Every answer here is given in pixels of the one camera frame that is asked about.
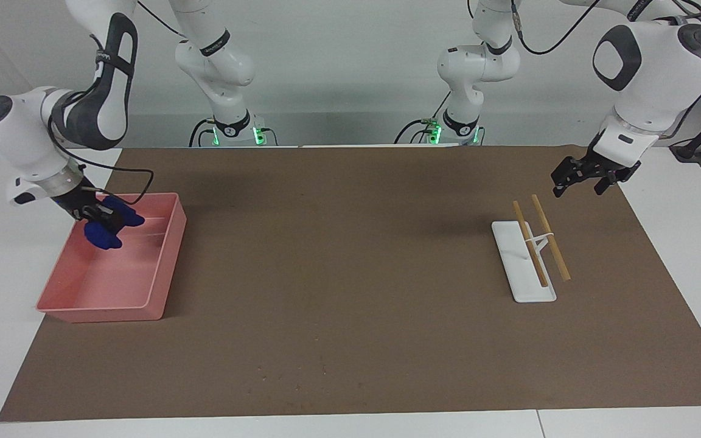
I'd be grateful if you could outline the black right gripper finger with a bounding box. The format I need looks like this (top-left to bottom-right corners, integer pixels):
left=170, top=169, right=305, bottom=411
left=83, top=204, right=119, bottom=233

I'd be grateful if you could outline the blue towel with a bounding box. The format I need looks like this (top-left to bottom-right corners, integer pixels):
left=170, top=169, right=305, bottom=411
left=84, top=196, right=146, bottom=251

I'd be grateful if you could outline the white towel rack base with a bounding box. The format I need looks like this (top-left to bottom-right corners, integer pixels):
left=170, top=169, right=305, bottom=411
left=491, top=220, right=557, bottom=304

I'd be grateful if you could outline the pink plastic bin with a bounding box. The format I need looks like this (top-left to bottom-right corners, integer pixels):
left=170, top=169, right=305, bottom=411
left=36, top=193, right=187, bottom=324

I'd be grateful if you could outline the long wooden rack rod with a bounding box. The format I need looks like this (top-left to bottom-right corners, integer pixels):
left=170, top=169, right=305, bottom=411
left=531, top=194, right=571, bottom=282

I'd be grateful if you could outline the short wooden rack rod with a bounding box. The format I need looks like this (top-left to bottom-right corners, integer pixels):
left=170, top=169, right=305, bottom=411
left=512, top=200, right=549, bottom=288

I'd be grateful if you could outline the brown table mat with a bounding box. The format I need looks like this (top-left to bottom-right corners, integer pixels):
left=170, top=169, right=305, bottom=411
left=0, top=144, right=701, bottom=423

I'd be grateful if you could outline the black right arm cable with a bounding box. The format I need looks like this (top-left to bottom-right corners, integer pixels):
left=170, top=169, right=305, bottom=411
left=47, top=91, right=156, bottom=206

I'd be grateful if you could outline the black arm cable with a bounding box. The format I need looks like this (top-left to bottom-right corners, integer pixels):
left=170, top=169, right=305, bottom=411
left=47, top=91, right=156, bottom=206
left=511, top=0, right=602, bottom=56

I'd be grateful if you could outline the white rack rod bracket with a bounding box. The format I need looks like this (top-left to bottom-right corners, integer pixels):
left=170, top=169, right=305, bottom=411
left=526, top=231, right=556, bottom=254

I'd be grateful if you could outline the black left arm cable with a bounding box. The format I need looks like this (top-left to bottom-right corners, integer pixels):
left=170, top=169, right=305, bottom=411
left=511, top=0, right=602, bottom=56

